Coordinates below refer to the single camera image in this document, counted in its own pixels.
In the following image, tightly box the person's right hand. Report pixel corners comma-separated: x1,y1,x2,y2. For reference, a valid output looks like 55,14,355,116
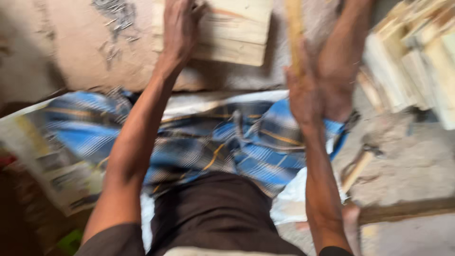
284,38,325,133

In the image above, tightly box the person's left hand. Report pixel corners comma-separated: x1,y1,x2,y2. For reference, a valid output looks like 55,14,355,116
156,0,209,70

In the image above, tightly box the thin yellow wooden stick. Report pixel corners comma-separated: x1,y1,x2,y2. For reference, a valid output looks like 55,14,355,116
284,0,305,77

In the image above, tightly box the pale wooden block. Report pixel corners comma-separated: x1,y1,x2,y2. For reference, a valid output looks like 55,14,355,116
152,0,274,67

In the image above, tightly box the person's bare leg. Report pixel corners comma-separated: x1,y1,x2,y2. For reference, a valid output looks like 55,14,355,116
317,0,376,123

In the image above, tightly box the blue plaid cloth wrap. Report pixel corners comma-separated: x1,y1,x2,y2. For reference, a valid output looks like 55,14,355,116
43,91,349,199

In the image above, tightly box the pile of pale wooden pieces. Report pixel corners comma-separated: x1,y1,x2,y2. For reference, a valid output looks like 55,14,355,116
357,0,455,131

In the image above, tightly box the white plastic sack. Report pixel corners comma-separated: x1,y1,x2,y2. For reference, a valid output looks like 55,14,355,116
140,90,348,254

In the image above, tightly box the dark brown shirt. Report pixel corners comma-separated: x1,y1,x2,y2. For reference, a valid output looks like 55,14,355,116
74,172,353,256

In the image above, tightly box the dark wooden plank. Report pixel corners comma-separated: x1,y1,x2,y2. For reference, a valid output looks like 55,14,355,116
357,197,455,226

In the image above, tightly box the heap of small metal nails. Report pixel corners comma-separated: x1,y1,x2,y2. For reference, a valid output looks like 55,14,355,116
91,0,141,64

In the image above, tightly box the printed newspaper sheet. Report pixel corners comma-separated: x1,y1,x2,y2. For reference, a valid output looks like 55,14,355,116
0,99,107,217

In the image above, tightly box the green plastic object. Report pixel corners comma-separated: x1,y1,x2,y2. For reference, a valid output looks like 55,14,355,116
56,229,84,256

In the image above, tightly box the wooden handled hammer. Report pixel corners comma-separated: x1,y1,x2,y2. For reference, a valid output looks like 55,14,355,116
340,144,384,194

